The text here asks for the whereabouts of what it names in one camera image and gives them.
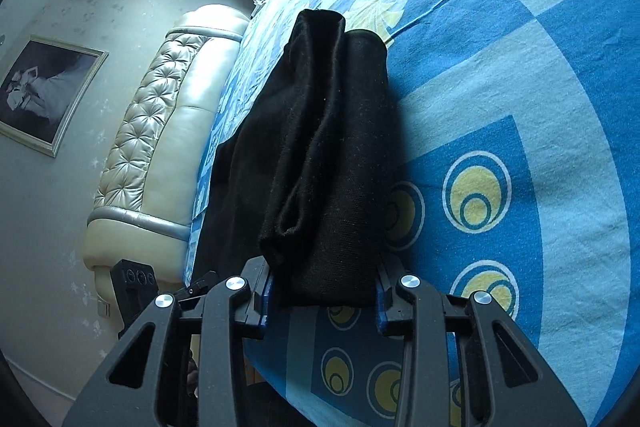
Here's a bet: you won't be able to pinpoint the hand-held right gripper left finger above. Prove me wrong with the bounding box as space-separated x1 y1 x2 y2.
62 257 273 427

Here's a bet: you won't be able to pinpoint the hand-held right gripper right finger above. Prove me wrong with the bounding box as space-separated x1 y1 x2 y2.
375 262 586 427

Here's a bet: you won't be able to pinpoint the black pants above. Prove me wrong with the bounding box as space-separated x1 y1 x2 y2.
192 8 401 310

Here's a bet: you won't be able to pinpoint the cream leather headboard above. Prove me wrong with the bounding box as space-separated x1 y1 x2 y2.
82 4 251 288

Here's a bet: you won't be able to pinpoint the blue patterned bedsheet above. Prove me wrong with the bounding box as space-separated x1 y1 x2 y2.
190 0 640 427

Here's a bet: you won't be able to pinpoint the framed wall picture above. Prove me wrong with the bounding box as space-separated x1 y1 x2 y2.
0 34 110 158

